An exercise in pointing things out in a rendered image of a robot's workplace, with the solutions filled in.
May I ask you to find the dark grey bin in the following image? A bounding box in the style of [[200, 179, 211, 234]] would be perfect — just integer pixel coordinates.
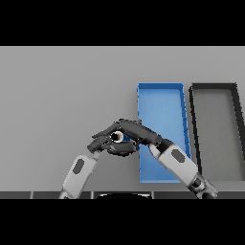
[[188, 82, 245, 183]]

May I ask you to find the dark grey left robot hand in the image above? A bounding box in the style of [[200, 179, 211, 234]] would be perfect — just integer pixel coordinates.
[[86, 135, 140, 157]]

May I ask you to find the blue pipe with pale ring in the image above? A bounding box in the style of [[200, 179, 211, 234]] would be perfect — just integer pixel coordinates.
[[109, 130, 134, 144]]

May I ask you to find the blue bin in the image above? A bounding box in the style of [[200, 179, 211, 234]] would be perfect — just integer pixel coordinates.
[[136, 81, 192, 184]]

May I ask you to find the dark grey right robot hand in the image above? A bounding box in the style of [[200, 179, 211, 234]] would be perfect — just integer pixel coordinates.
[[91, 118, 172, 153]]

